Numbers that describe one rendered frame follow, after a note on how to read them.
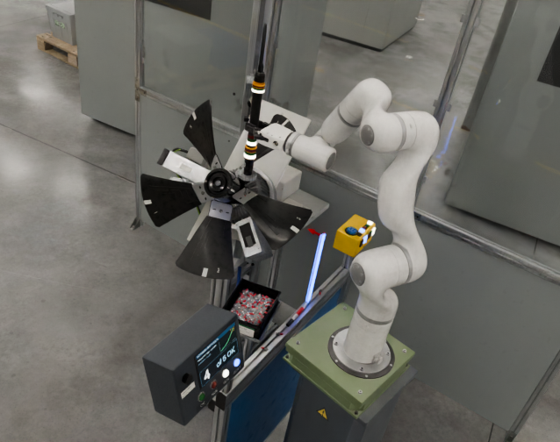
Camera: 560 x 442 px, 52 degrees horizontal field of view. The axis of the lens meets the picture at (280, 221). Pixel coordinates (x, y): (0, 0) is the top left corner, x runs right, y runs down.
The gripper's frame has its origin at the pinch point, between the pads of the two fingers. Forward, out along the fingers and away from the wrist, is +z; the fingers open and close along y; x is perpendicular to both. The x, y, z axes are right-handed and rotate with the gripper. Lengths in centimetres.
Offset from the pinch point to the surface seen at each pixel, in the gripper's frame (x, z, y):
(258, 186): -32.1, 1.8, 12.5
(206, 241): -44.8, 3.3, -16.3
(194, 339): -22, -36, -72
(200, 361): -26, -41, -74
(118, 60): -87, 227, 150
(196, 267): -53, 2, -23
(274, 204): -29.5, -11.8, 3.2
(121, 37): -68, 223, 150
